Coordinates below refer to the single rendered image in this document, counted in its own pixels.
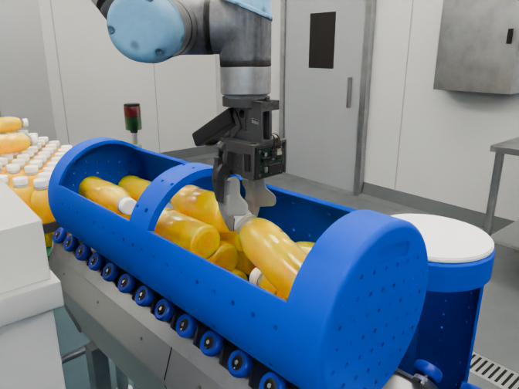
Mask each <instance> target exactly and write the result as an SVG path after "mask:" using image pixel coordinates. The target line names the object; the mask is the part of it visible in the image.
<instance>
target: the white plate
mask: <svg viewBox="0 0 519 389"><path fill-rule="evenodd" d="M390 216H392V217H396V218H400V219H404V220H406V221H408V222H411V223H412V224H413V225H414V226H415V227H417V229H418V230H419V231H420V232H421V234H422V237H423V239H424V241H425V244H426V249H427V255H428V262H439V263H465V262H474V261H477V260H480V259H483V258H485V257H487V256H489V255H490V254H491V253H492V252H493V250H494V241H493V239H492V238H491V237H490V236H489V235H488V234H487V233H486V232H484V231H482V230H481V229H479V228H477V227H475V226H473V225H470V224H468V223H466V222H462V221H458V220H456V219H452V218H446V217H442V216H437V215H424V214H400V215H390Z"/></svg>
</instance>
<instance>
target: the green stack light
mask: <svg viewBox="0 0 519 389"><path fill-rule="evenodd" d="M124 122H125V130H141V129H142V122H141V117H125V118H124Z"/></svg>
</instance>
